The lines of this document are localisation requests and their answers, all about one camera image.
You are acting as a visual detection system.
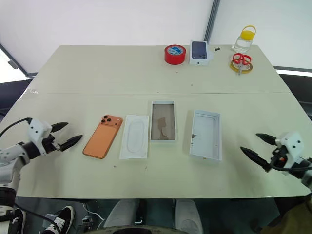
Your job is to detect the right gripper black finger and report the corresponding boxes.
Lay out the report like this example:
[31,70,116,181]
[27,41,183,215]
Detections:
[255,133,277,146]
[240,146,272,173]

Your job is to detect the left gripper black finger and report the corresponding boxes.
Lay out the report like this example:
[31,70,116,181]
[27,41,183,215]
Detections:
[59,134,84,152]
[50,122,69,134]

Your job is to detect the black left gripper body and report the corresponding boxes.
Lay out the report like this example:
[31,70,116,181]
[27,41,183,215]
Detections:
[41,133,61,154]

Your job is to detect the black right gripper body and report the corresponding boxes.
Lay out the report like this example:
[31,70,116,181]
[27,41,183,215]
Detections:
[269,146,289,169]

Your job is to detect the orange smartphone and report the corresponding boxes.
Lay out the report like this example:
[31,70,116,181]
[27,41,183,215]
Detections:
[82,114,123,160]

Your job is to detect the white phone box base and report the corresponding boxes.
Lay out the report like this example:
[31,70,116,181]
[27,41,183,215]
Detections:
[189,109,223,162]

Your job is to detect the white box blue phone print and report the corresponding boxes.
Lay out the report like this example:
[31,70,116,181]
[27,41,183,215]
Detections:
[189,40,212,67]

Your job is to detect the olive brown bag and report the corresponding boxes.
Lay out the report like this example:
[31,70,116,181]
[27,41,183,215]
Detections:
[257,194,312,234]

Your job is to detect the white moulded paper insert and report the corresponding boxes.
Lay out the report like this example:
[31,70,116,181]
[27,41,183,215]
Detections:
[118,114,150,160]

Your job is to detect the yellow tape roll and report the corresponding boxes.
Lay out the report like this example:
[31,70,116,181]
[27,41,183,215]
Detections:
[229,59,254,74]

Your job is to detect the black sneaker white laces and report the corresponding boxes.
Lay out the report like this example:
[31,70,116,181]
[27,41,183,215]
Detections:
[39,205,75,234]
[8,208,27,234]

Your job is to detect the grey rounded leg shape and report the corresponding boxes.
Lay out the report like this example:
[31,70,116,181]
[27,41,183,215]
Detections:
[175,198,204,234]
[103,199,137,230]

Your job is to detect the glass jar yellow lid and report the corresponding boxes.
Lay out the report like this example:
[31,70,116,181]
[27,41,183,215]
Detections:
[232,25,257,53]

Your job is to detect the red tape roll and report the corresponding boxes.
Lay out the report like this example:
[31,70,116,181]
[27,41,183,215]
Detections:
[163,44,187,66]

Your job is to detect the grey vertical pole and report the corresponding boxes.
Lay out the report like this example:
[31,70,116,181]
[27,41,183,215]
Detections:
[203,0,221,45]

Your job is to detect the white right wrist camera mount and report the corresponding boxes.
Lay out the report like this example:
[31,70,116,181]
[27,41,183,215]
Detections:
[274,131,306,169]

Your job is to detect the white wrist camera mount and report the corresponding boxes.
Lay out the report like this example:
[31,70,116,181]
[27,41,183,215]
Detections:
[27,118,53,156]
[274,131,306,169]

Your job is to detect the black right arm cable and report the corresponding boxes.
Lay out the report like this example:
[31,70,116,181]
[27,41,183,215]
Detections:
[269,158,312,179]

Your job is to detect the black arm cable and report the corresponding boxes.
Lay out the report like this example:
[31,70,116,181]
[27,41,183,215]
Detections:
[269,158,312,179]
[0,117,33,138]

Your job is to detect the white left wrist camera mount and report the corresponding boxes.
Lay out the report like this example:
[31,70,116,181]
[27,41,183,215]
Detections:
[27,118,53,156]

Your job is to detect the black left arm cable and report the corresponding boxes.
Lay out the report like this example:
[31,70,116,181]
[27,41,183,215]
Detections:
[0,117,33,138]

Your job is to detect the grey slanted frame bar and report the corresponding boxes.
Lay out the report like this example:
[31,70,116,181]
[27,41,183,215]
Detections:
[0,43,38,79]

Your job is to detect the white floor cable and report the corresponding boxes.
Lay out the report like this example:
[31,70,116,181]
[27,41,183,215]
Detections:
[82,201,105,221]

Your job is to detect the red handled scissors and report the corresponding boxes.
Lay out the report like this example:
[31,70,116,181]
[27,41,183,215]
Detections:
[232,52,253,76]

